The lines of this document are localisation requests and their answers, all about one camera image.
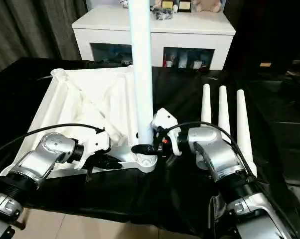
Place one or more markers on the grey curtain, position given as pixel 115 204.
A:
pixel 28 30

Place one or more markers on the black tangled bundle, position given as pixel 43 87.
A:
pixel 162 13

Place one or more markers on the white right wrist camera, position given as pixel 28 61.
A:
pixel 165 119

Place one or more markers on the row of picture frames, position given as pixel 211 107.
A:
pixel 183 6

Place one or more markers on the black mat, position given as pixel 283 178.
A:
pixel 165 194

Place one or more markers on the white plastic table top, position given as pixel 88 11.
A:
pixel 77 99

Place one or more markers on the brown teddy bear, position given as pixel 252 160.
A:
pixel 207 5

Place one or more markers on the spotted white ornament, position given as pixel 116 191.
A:
pixel 124 2

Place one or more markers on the small yellow tag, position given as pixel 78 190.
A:
pixel 265 64

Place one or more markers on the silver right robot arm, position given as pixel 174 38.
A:
pixel 214 154

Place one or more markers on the white low cabinet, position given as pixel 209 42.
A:
pixel 185 25

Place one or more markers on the white plastic table leg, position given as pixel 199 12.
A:
pixel 142 74
pixel 206 104
pixel 243 124
pixel 224 112

